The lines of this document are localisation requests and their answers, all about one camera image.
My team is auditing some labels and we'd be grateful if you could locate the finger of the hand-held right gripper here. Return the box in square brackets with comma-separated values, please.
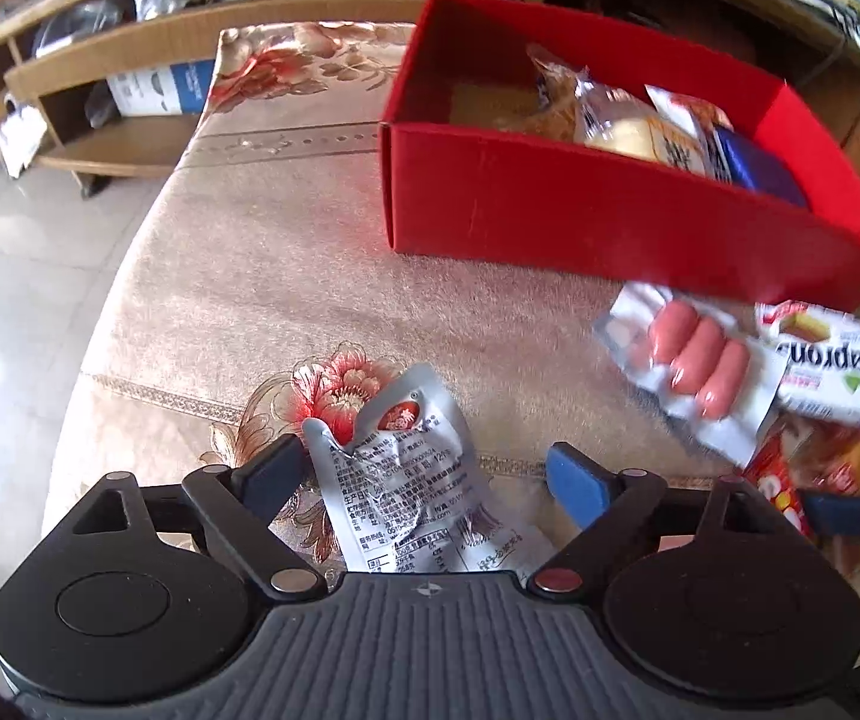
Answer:
[801, 491, 860, 541]

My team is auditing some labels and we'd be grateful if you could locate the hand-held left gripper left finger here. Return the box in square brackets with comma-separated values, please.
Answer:
[70, 433, 330, 602]

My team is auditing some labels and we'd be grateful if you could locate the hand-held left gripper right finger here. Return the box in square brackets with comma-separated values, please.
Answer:
[527, 444, 798, 593]

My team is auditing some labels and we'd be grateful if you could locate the red orange snack bag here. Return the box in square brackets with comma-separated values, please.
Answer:
[741, 416, 860, 541]

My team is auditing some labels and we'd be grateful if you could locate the silver foil snack packet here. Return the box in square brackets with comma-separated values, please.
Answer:
[301, 362, 555, 578]

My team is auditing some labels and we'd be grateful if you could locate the green white cake packet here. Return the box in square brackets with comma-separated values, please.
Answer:
[754, 300, 860, 422]

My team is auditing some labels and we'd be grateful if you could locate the sausage packet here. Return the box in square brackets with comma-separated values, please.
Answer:
[593, 281, 791, 470]

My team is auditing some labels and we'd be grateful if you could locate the red cardboard box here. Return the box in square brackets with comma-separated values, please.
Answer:
[379, 0, 860, 312]

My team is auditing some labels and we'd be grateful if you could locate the clear bun packet yellow label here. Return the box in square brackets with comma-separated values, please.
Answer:
[576, 82, 708, 173]

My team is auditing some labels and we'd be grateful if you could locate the blue foil snack packet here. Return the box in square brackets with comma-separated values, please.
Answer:
[703, 124, 810, 209]

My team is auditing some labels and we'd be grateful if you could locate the brown bread packet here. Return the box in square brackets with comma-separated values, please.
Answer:
[524, 43, 596, 143]

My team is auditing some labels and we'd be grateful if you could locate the red foil snack packet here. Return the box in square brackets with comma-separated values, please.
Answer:
[644, 84, 735, 137]

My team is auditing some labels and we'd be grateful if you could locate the floral tablecloth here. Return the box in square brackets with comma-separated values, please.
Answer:
[40, 21, 860, 616]

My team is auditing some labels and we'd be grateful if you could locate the white blue cardboard box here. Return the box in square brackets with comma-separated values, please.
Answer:
[106, 60, 219, 119]

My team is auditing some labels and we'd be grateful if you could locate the white paper bag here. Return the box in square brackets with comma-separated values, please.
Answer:
[0, 94, 49, 177]

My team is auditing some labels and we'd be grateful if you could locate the wooden television cabinet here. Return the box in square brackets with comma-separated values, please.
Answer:
[0, 0, 860, 200]

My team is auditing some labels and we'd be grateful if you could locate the clear plastic bag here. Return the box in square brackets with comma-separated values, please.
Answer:
[32, 0, 180, 57]

